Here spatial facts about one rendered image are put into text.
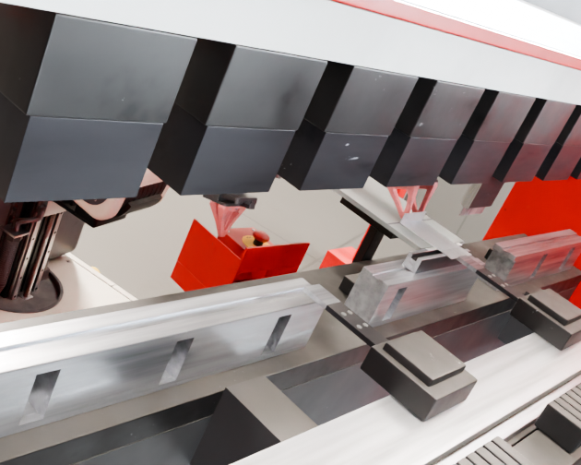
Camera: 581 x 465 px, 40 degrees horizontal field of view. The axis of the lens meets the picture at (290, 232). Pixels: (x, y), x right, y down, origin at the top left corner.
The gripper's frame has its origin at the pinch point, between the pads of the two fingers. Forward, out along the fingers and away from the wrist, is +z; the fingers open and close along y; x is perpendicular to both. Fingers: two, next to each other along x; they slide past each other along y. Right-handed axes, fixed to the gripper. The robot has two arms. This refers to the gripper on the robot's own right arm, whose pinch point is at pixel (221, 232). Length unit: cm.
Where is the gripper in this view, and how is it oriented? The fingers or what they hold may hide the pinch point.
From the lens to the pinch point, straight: 169.8
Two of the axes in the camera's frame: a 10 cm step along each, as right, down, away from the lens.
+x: 6.3, -0.4, 7.7
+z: -2.2, 9.5, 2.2
